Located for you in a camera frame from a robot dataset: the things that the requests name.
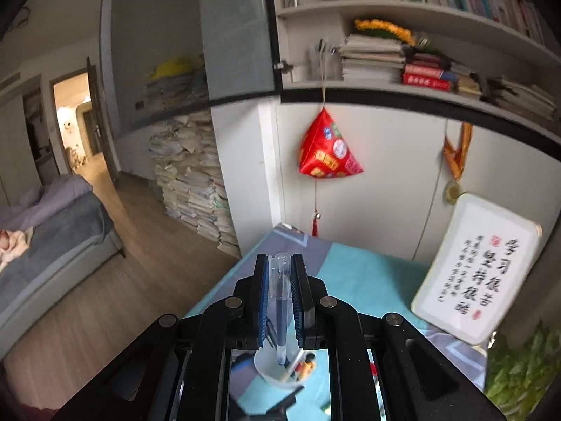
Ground green potted plant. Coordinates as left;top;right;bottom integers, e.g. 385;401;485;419
484;320;561;421

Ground framed calligraphy board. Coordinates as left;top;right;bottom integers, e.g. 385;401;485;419
411;192;543;346

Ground red dictionary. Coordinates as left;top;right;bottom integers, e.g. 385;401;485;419
402;73;452;92

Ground stack of grey books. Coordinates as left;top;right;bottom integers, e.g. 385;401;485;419
339;35;406;84

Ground brown wooden door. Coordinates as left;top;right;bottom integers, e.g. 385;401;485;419
85;57;121;189

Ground dark red book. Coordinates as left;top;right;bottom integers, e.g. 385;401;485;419
403;64;457;80

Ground yellow flower garland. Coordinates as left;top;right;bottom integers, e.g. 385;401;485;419
354;18;417;47

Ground wide stack of books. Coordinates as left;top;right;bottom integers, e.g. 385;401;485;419
486;74;559;123

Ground red pyramid hanging ornament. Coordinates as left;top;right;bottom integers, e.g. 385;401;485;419
298;83;364;238

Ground white pen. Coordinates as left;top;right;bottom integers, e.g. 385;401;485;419
280;360;303;383

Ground small stack of books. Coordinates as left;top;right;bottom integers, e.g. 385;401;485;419
451;61;485;99

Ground yellow plush toy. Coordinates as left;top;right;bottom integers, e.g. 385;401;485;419
151;55;204;80

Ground white bookshelf cabinet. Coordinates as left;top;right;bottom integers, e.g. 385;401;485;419
101;0;561;264

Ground blue and grey tablecloth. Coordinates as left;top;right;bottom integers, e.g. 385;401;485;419
182;223;489;421

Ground pink cloth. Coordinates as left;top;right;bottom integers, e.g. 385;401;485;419
0;227;35;270

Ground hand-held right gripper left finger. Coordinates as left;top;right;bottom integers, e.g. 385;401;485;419
53;253;270;421

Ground tall piles of books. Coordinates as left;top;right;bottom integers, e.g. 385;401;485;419
142;57;242;257

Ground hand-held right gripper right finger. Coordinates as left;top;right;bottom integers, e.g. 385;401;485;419
291;253;505;421

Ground grey bed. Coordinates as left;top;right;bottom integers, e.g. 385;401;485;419
0;173;126;360

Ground white wardrobe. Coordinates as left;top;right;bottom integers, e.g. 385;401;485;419
0;74;58;207

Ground clear cap blue pen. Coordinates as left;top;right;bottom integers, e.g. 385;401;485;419
268;252;291;367

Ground glass cabinet door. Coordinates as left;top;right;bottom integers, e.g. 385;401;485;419
101;0;281;136

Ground clear shelf pen holder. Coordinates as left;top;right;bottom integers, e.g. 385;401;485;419
307;39;340;82

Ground purple blanket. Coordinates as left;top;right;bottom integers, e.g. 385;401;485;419
0;173;95;229

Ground medal with striped ribbon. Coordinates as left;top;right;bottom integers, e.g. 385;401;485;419
442;123;474;205

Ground translucent white cup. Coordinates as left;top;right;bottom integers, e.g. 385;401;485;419
254;346;307;389

